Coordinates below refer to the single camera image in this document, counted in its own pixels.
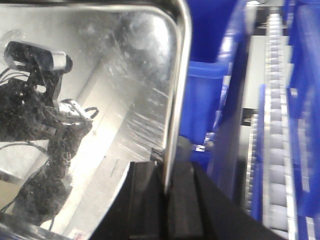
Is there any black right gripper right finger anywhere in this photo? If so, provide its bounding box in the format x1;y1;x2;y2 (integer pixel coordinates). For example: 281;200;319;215
167;161;282;240

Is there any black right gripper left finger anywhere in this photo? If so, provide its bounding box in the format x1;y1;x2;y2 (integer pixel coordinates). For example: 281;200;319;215
90;161;167;240

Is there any small silver tray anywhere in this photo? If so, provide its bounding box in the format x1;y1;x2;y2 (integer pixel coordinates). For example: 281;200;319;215
0;0;191;240

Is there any blue bin lower centre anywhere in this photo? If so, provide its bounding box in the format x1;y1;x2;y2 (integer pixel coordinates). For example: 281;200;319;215
177;0;248;173

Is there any blue bin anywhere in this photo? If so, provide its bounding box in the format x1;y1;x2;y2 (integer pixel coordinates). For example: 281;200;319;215
177;0;248;173
286;0;320;240

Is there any blue bin lower right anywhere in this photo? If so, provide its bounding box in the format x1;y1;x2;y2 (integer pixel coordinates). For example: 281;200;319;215
286;0;320;240

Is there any roller track rail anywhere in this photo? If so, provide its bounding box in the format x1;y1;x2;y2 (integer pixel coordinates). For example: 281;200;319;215
244;4;301;240

